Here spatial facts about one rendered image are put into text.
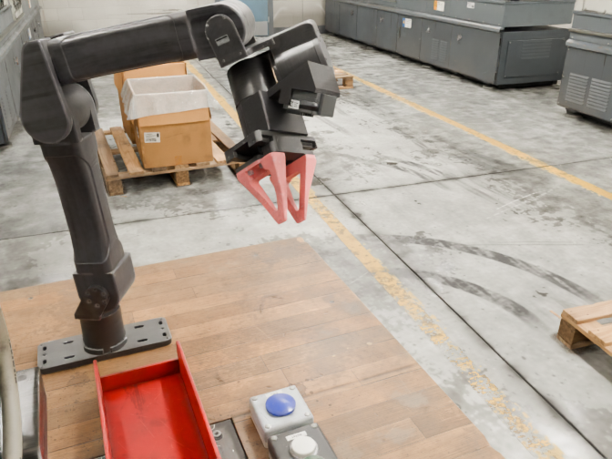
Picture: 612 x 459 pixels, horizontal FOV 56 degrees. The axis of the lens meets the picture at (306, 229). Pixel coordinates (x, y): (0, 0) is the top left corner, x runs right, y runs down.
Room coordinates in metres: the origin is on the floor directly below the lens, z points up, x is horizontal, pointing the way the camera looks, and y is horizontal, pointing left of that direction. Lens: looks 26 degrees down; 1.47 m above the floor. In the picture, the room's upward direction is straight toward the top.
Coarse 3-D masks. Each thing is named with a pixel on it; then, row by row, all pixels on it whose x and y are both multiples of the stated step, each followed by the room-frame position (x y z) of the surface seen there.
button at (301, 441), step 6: (300, 438) 0.52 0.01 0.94; (306, 438) 0.52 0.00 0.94; (294, 444) 0.51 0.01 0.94; (300, 444) 0.51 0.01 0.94; (306, 444) 0.51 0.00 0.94; (312, 444) 0.51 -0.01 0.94; (294, 450) 0.50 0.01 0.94; (300, 450) 0.50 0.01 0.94; (306, 450) 0.50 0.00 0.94; (312, 450) 0.50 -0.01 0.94; (300, 456) 0.50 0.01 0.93; (306, 456) 0.50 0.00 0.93
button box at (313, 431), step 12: (288, 432) 0.54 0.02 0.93; (300, 432) 0.54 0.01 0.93; (312, 432) 0.54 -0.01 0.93; (276, 444) 0.52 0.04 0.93; (288, 444) 0.52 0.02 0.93; (324, 444) 0.52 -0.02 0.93; (276, 456) 0.50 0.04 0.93; (288, 456) 0.50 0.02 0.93; (324, 456) 0.50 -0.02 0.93; (336, 456) 0.50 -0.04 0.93
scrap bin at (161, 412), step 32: (96, 384) 0.59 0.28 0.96; (128, 384) 0.65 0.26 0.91; (160, 384) 0.65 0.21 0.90; (192, 384) 0.59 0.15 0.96; (128, 416) 0.59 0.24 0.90; (160, 416) 0.59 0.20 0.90; (192, 416) 0.59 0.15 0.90; (128, 448) 0.54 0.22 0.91; (160, 448) 0.54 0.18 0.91; (192, 448) 0.54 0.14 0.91
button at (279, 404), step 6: (270, 396) 0.60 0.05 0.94; (276, 396) 0.59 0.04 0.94; (282, 396) 0.59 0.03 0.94; (288, 396) 0.59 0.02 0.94; (270, 402) 0.58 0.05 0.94; (276, 402) 0.58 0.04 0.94; (282, 402) 0.58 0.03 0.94; (288, 402) 0.58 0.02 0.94; (294, 402) 0.59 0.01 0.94; (270, 408) 0.57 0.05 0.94; (276, 408) 0.57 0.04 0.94; (282, 408) 0.57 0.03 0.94; (288, 408) 0.57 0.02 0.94; (294, 408) 0.58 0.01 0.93; (276, 414) 0.56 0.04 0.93; (282, 414) 0.56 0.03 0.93; (288, 414) 0.57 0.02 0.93
